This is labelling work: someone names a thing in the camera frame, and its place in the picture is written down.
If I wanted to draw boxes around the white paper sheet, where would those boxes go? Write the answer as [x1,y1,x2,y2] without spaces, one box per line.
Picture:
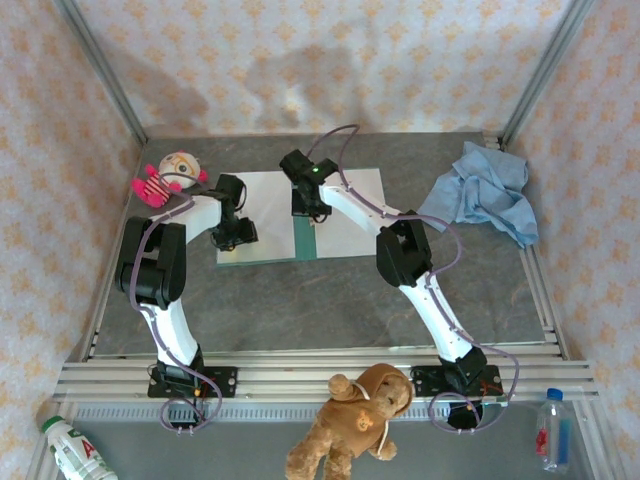
[315,168,386,260]
[217,171,297,265]

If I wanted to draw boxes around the green paper folder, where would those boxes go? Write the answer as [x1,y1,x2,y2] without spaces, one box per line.
[215,168,386,266]

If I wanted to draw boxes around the pink striped plush doll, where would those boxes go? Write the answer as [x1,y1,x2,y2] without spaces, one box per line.
[130,151,210,209]

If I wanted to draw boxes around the aluminium cross rails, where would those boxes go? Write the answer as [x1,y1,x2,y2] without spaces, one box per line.
[52,347,600,405]

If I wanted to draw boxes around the crumpled blue cloth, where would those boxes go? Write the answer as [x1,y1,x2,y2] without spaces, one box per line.
[416,140,540,250]

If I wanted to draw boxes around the brown teddy bear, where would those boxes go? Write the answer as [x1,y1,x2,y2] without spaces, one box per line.
[284,363,416,480]

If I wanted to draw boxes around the white milk bottle green cap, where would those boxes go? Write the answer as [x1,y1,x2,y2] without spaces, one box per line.
[39,415,120,480]

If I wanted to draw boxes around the clear plastic water bottle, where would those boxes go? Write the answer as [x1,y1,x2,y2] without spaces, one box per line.
[535,388,572,474]

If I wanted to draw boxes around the aluminium side rail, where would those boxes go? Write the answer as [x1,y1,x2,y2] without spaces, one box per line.
[482,130,572,360]
[64,139,151,364]

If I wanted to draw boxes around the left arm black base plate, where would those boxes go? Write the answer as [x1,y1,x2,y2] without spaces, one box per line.
[147,366,238,400]

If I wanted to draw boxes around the grey slotted cable duct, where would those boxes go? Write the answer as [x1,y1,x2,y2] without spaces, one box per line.
[67,402,539,425]

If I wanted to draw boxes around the aluminium frame post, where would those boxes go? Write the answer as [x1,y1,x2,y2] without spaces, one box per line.
[499,0,596,146]
[52,0,150,146]

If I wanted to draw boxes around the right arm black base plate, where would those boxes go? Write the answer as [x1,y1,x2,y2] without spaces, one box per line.
[409,364,502,400]

